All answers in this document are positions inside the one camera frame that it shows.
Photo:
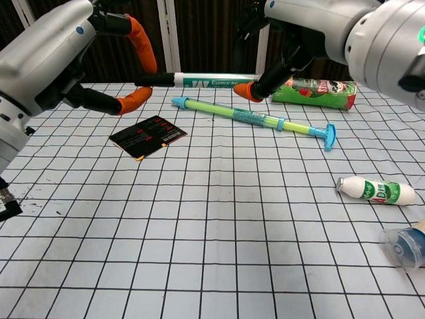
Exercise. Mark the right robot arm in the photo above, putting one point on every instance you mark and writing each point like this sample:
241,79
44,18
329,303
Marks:
382,43

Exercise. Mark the black printed card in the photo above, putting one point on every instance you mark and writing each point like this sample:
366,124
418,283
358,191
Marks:
149,136

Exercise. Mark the blue checked tablecloth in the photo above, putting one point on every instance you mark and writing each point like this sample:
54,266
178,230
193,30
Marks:
199,232

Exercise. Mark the white green marker body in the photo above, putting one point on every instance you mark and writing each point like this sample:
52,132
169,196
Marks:
212,80

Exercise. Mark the black marker cap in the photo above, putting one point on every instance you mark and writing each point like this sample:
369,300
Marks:
156,80

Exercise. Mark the white screen frame post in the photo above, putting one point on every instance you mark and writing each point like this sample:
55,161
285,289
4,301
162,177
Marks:
263,50
26,11
169,40

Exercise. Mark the green blue water squirter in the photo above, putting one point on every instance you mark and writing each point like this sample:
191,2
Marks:
249,117

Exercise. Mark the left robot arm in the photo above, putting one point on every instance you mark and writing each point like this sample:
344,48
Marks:
10,133

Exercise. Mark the green chips can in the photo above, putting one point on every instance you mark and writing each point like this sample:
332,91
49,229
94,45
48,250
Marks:
325,94

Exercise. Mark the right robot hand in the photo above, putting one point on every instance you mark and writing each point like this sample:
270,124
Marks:
318,26

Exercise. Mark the mayonnaise squeeze bottle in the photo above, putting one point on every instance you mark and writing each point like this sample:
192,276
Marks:
403,247

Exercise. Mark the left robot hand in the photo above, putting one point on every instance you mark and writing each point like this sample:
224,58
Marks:
43,56

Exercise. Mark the white yogurt bottle green label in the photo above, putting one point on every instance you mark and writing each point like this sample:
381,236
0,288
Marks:
375,192

